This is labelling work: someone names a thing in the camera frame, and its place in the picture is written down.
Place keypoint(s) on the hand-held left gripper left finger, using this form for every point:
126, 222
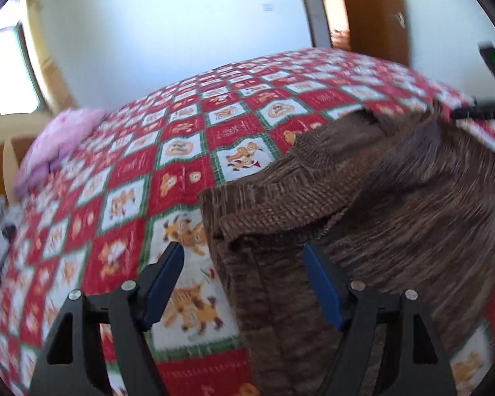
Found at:
165, 280

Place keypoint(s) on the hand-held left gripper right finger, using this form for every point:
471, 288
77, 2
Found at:
321, 284

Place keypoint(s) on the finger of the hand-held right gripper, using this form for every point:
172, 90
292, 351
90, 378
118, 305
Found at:
476, 112

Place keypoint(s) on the brown knitted sweater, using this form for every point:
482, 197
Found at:
387, 214

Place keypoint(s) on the red checkered printed blanket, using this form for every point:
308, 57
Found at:
156, 165

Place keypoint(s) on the brown wooden door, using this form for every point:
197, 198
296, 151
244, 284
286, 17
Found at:
375, 20

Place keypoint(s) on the pink pillow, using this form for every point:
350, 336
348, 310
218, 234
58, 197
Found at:
62, 140

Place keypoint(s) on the cream and wood headboard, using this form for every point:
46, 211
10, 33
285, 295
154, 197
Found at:
0, 148

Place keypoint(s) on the narrow yellow curtain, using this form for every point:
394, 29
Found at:
45, 57

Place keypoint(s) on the window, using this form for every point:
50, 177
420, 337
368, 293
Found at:
8, 70

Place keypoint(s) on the dark wooden door frame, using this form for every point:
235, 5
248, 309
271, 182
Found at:
313, 8

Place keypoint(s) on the white wall switch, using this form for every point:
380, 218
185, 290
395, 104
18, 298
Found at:
268, 7

